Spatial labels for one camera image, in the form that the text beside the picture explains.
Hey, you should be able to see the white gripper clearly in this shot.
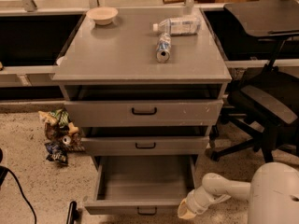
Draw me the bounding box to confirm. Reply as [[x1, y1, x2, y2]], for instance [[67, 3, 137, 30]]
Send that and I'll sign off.
[[178, 187, 230, 219]]

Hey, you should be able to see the grey bottom drawer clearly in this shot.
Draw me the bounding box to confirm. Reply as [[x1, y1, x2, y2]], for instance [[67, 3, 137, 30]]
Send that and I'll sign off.
[[84, 155, 197, 216]]

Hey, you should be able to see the grey drawer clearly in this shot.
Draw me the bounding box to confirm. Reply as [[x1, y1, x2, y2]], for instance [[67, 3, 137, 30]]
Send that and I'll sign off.
[[82, 126, 209, 156], [64, 85, 222, 127], [84, 155, 197, 216]]

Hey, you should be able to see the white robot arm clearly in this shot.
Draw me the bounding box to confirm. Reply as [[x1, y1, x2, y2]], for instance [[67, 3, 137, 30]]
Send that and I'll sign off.
[[178, 162, 299, 224]]

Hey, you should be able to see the grey middle drawer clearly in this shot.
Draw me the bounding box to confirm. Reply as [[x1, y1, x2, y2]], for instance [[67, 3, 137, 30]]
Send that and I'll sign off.
[[82, 126, 209, 156]]

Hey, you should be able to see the grey drawer cabinet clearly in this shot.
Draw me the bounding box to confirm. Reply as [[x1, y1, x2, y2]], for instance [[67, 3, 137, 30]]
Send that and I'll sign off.
[[51, 6, 233, 173]]

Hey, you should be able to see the grey top drawer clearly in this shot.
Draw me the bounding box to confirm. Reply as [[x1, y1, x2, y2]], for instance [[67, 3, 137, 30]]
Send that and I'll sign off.
[[64, 85, 222, 127]]

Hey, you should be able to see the black office chair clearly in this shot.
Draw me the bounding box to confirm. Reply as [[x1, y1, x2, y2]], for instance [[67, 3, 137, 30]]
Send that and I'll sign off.
[[210, 0, 299, 162]]

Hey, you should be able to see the blue snack bag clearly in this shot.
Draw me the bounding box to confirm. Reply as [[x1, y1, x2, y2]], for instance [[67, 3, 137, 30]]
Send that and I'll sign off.
[[45, 141, 68, 165]]

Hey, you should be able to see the brown snack bag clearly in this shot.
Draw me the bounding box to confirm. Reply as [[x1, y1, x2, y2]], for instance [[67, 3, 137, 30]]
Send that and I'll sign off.
[[45, 122, 81, 147]]

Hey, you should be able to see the green chip bag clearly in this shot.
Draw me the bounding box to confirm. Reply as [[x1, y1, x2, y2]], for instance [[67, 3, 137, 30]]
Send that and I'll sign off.
[[38, 109, 70, 129]]

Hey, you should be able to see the blue white soda can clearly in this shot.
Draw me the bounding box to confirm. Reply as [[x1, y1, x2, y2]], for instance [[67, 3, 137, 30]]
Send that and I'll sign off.
[[156, 33, 171, 63]]

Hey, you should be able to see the clear plastic water bottle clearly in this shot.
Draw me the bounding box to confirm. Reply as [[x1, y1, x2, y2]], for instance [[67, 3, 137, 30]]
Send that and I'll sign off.
[[152, 16, 201, 35]]

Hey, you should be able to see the wooden stick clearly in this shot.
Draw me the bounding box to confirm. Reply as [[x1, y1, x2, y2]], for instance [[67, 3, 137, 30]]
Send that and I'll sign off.
[[163, 0, 185, 4]]

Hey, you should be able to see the beige bowl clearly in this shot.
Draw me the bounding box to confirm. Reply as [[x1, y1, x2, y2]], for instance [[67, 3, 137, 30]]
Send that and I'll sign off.
[[86, 7, 118, 25]]

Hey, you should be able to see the black post on floor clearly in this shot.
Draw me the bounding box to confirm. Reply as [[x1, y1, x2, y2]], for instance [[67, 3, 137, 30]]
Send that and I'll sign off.
[[66, 201, 79, 224]]

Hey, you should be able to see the black cable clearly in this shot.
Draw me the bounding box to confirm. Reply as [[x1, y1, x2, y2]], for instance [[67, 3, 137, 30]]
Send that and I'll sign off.
[[0, 165, 38, 224]]

